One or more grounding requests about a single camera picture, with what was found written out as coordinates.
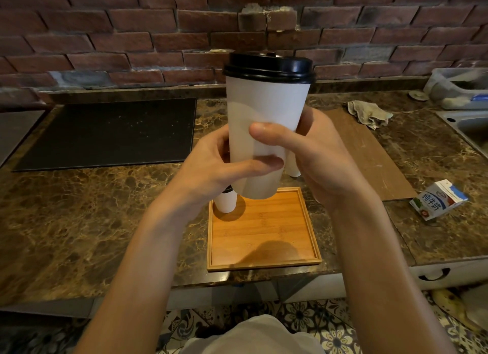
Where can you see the person's left forearm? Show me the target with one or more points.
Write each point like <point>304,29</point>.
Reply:
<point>133,289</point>

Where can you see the brown flat board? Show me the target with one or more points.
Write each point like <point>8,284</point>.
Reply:
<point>377,163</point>

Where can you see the clear plastic container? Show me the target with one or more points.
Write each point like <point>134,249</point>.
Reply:
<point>453,91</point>

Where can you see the person's right hand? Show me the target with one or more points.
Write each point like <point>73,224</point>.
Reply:
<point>328,163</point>

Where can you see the yellow slipper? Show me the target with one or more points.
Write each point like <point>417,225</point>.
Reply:
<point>450,304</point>

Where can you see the person's light grey clothing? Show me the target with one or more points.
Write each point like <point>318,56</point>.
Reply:
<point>251,338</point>

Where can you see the square wooden tray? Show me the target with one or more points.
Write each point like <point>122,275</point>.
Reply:
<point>267,232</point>

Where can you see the white plastic bag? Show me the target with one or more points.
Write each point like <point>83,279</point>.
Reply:
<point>476,302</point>

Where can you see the white blue milk carton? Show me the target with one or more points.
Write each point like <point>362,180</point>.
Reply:
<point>434,203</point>

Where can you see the person's left hand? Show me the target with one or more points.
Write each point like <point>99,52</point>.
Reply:
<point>202,178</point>

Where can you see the white drawer front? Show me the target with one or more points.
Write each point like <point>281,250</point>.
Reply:
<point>471,273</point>

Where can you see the white paper cup black lid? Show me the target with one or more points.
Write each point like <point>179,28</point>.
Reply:
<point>225,203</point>
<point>267,102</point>

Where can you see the crumpled beige rag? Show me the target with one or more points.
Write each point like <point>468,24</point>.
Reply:
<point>368,113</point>

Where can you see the grey metal panel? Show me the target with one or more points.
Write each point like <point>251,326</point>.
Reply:
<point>15,134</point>

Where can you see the person's right forearm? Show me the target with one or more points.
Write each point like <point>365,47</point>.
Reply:
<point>389,285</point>

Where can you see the steel sink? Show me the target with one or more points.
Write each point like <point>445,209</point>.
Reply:
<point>469,127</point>

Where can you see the black rubber mat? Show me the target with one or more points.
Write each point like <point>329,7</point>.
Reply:
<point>106,134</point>

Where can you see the small round pale sink plug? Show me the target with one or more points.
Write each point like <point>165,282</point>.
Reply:
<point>418,95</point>

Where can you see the counter lidded cup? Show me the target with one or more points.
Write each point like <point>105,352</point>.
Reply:
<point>293,169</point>

